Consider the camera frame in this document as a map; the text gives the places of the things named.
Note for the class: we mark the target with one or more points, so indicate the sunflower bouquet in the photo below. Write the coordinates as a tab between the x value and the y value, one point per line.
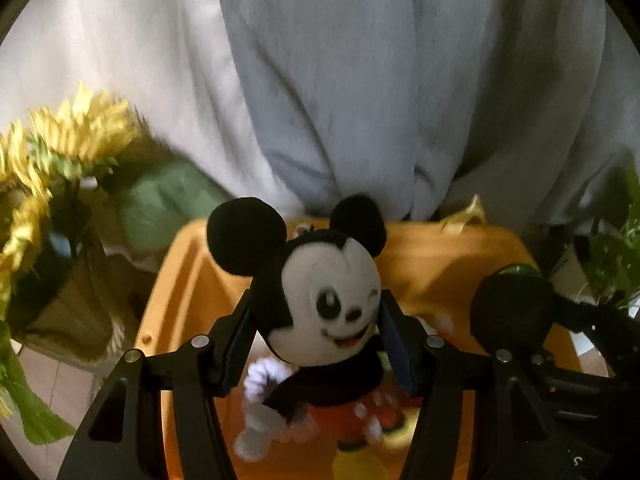
60	200

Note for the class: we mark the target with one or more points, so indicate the orange plastic crate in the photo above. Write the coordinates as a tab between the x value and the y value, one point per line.
200	285

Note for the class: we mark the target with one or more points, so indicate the black mouse plush toy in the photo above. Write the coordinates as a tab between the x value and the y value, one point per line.
320	285

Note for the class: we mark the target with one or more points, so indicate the beige curtain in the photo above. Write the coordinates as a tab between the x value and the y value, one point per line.
115	45

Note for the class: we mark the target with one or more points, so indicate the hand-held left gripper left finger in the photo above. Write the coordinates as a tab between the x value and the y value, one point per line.
225	345

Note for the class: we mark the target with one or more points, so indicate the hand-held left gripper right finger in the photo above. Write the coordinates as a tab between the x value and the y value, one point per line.
400	345

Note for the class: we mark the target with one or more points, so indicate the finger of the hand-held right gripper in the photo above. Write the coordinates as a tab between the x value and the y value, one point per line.
590	315

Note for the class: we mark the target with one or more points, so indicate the potted plant in white pot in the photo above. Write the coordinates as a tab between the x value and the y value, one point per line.
617	270

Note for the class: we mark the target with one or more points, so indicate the grey curtain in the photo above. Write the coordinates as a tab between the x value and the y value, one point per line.
400	85

